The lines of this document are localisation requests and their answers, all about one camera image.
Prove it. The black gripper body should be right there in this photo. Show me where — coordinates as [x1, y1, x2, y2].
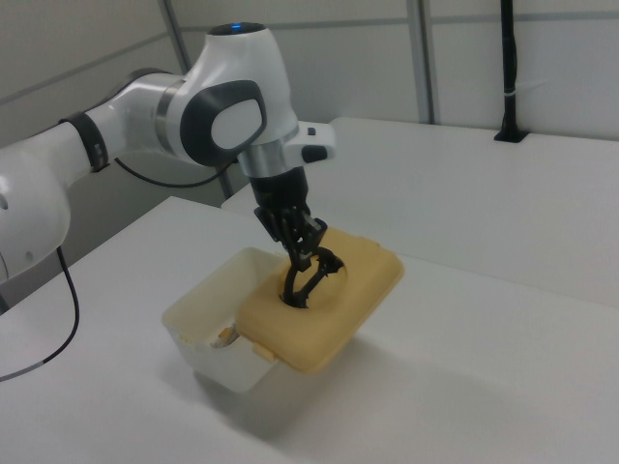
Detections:
[249, 166, 310, 217]

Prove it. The black lid handle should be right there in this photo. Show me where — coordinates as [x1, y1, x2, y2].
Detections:
[278, 246, 347, 310]

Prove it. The tan case lid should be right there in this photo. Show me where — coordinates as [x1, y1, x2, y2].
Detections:
[235, 226, 405, 376]

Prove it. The white plastic tool case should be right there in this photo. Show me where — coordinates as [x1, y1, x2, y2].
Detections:
[162, 246, 286, 395]

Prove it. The grey partition post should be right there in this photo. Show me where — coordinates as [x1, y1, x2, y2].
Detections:
[405, 0, 440, 126]
[160, 0, 234, 200]

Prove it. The black cable strap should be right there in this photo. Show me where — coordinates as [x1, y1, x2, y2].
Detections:
[67, 111, 111, 173]

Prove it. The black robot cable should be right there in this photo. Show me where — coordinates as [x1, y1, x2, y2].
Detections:
[0, 154, 241, 383]

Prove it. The black camera stand with clamp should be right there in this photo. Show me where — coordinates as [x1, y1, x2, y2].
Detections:
[492, 0, 528, 144]

